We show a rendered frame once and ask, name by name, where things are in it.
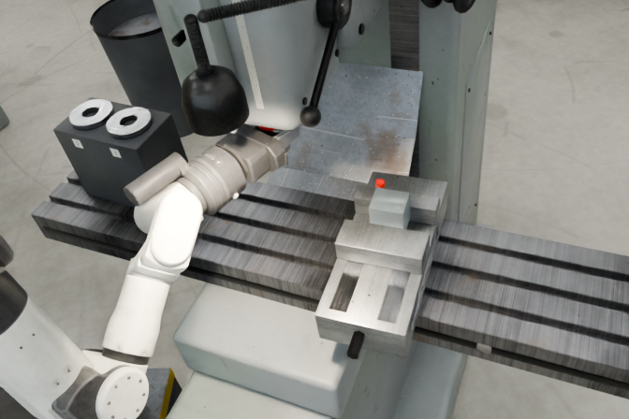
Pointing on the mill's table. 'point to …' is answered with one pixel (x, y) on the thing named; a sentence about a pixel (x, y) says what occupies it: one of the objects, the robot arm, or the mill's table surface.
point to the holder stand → (116, 145)
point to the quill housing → (269, 19)
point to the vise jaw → (383, 246)
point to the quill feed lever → (341, 7)
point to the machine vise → (383, 276)
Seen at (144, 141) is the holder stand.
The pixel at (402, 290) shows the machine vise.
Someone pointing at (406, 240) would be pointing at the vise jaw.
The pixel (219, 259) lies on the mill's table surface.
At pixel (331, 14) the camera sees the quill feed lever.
